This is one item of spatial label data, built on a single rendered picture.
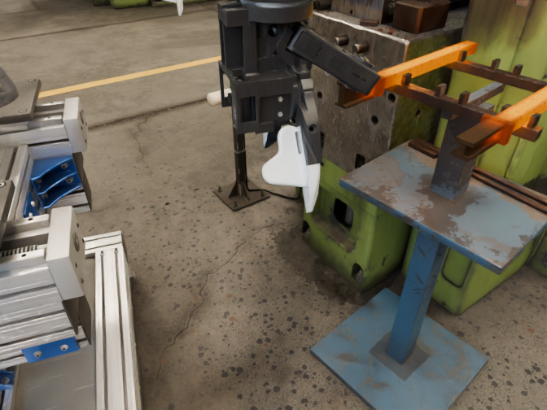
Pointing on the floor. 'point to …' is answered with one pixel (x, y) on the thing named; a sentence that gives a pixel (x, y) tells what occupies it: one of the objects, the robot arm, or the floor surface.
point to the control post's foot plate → (231, 198)
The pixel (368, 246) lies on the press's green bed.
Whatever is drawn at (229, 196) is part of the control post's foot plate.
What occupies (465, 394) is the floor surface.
